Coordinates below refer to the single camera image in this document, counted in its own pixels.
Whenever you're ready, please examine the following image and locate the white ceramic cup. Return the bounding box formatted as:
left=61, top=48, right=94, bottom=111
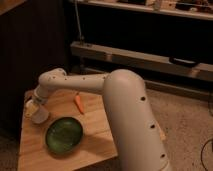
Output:
left=31, top=105, right=49, bottom=124

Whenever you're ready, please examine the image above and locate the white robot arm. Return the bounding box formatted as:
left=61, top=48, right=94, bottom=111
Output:
left=25, top=68, right=172, bottom=171

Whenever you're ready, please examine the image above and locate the green glass bowl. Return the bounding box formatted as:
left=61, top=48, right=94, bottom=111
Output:
left=45, top=117, right=83, bottom=155

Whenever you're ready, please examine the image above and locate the orange carrot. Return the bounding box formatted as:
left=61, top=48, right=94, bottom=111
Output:
left=74, top=93, right=84, bottom=114

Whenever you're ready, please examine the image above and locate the grey vertical pole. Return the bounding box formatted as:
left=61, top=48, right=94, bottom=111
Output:
left=74, top=0, right=84, bottom=44

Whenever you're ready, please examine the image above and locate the upper wooden shelf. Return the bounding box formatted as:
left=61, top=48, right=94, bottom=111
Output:
left=69, top=0, right=213, bottom=21

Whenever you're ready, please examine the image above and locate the long grey shelf rail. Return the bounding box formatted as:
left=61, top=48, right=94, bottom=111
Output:
left=70, top=41, right=213, bottom=82

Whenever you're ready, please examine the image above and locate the black handle on rail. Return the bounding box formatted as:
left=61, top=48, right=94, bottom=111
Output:
left=169, top=57, right=199, bottom=68

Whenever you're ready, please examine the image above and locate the black cable on floor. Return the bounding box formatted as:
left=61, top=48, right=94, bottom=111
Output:
left=200, top=138, right=213, bottom=170

